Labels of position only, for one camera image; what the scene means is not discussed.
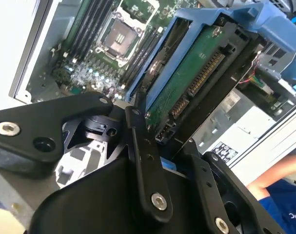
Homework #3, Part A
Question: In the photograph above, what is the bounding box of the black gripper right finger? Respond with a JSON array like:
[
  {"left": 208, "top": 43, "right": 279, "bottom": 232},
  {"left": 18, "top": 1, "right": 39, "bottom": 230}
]
[{"left": 181, "top": 138, "right": 282, "bottom": 234}]

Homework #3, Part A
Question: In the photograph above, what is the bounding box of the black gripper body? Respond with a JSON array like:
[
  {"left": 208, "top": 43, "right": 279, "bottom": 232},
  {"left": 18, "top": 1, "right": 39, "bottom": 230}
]
[{"left": 28, "top": 114, "right": 207, "bottom": 234}]

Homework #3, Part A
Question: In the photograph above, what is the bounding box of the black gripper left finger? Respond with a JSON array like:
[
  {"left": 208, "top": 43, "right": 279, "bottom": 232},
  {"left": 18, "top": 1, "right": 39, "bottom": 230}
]
[{"left": 0, "top": 91, "right": 174, "bottom": 223}]

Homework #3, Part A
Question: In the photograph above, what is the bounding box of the hard disk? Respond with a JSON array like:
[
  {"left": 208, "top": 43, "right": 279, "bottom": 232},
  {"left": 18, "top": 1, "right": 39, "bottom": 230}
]
[{"left": 125, "top": 2, "right": 296, "bottom": 178}]

